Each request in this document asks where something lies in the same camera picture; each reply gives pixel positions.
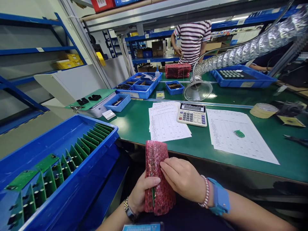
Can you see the person's left hand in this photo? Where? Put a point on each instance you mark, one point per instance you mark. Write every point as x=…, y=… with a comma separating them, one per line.
x=138, y=195

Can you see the person's right hand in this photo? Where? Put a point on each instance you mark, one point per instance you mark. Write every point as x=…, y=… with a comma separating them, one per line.
x=185, y=178

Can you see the person's right fingers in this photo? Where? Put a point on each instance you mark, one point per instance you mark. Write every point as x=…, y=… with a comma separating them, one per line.
x=168, y=168

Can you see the red bubble wrap packet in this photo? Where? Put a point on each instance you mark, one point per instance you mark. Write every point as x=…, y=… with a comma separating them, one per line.
x=156, y=156

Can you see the stack of printed form sheets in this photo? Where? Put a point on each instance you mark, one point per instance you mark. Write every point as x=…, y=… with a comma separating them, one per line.
x=166, y=125

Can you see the person's body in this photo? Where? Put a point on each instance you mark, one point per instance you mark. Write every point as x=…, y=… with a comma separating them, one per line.
x=187, y=217

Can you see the grey desk calculator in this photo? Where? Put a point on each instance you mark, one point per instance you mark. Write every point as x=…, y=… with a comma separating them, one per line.
x=192, y=115

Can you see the large printed form sheet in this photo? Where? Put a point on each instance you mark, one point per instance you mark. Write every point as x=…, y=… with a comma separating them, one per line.
x=235, y=146

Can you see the small yellow-green packet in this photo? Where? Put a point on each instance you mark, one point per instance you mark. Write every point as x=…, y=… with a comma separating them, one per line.
x=160, y=94

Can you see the small round green circuit board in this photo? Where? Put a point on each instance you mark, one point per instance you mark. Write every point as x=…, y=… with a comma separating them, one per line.
x=240, y=133

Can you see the small white box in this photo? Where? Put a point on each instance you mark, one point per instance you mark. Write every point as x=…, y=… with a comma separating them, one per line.
x=109, y=114

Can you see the small blue parts bin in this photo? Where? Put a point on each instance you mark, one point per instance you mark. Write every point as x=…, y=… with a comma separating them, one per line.
x=175, y=87
x=118, y=103

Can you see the blue divided parts tray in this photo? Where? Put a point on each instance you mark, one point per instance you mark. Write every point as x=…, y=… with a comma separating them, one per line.
x=139, y=86

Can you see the white bench machine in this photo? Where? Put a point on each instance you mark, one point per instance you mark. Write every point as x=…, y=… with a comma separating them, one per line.
x=98, y=111

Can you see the white glue bottle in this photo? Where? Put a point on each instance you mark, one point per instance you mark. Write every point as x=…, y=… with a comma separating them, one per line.
x=157, y=72

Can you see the row of green circuit boards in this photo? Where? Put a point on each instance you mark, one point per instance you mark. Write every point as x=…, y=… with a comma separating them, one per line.
x=72, y=156

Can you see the stack of red bubble packets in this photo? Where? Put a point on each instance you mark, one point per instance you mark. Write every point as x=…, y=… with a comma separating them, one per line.
x=178, y=70

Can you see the large blue plastic crate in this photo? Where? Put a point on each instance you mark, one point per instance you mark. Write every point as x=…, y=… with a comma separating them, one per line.
x=72, y=192

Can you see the green plate with black holders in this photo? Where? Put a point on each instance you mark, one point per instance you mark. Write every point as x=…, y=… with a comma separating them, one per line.
x=96, y=98

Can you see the green table mat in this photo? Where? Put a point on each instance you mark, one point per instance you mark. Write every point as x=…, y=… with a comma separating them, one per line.
x=276, y=144

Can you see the beige tape roll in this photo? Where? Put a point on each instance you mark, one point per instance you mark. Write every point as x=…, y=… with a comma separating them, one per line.
x=263, y=111

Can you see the blue tray of black parts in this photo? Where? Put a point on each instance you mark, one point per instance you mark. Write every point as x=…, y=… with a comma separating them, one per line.
x=243, y=77

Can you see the blue shelves with cartons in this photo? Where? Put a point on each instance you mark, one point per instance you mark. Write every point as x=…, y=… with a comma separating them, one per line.
x=149, y=50

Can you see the black pliers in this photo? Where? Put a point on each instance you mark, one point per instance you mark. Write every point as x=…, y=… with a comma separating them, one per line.
x=296, y=140

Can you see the black bench tool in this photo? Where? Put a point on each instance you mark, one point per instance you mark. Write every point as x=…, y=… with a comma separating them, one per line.
x=290, y=112

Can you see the grey curved flexible tube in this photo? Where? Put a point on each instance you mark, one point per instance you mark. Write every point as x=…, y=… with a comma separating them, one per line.
x=243, y=43

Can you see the black bag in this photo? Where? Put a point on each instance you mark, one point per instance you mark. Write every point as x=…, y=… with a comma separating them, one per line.
x=294, y=73

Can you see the red box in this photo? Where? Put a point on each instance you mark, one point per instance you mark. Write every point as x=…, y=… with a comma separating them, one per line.
x=102, y=5

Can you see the blue metal shelf rack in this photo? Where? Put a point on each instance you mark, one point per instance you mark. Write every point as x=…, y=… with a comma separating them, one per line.
x=31, y=50

